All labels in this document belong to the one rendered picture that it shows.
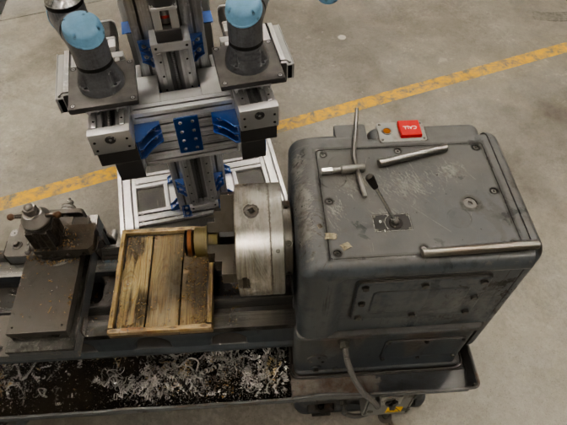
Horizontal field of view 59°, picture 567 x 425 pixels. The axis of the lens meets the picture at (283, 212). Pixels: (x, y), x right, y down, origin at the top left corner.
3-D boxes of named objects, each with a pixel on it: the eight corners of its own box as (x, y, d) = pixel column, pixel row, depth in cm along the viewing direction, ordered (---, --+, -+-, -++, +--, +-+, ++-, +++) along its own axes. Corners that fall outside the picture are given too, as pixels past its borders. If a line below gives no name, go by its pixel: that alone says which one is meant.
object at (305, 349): (407, 309, 247) (455, 201, 178) (429, 409, 219) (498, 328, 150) (284, 315, 245) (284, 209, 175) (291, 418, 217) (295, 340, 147)
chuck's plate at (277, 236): (278, 217, 164) (278, 158, 137) (285, 309, 148) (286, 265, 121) (267, 217, 164) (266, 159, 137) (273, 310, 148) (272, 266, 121)
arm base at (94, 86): (78, 72, 173) (69, 47, 165) (124, 66, 175) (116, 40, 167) (78, 101, 164) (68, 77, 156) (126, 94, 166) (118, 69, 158)
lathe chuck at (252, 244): (267, 217, 164) (266, 159, 137) (273, 310, 148) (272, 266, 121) (240, 219, 164) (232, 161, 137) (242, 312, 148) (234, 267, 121)
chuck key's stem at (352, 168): (321, 177, 133) (364, 173, 134) (322, 171, 131) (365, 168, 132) (321, 171, 134) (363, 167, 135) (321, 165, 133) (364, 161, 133)
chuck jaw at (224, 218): (248, 226, 144) (245, 185, 141) (247, 231, 139) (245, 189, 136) (208, 228, 144) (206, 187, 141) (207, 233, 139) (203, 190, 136)
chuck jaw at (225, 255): (248, 241, 138) (249, 276, 130) (249, 253, 142) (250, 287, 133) (207, 244, 138) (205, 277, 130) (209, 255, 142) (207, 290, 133)
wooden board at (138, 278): (215, 231, 170) (213, 224, 167) (213, 332, 149) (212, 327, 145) (125, 236, 169) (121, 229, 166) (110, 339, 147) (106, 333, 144)
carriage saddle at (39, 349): (105, 223, 172) (100, 213, 167) (82, 357, 144) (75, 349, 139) (16, 228, 171) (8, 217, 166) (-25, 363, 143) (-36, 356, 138)
